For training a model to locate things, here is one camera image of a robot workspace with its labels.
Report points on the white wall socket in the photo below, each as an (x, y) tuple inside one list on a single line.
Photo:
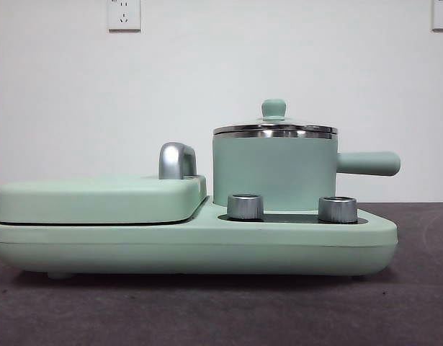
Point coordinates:
[(124, 14), (442, 14)]

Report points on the mint green breakfast machine base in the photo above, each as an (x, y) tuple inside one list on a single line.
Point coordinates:
[(170, 245)]

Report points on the glass pot lid green knob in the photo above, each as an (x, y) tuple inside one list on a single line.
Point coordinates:
[(273, 108)]

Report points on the mint green grill lid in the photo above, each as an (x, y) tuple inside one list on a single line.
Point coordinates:
[(62, 198)]

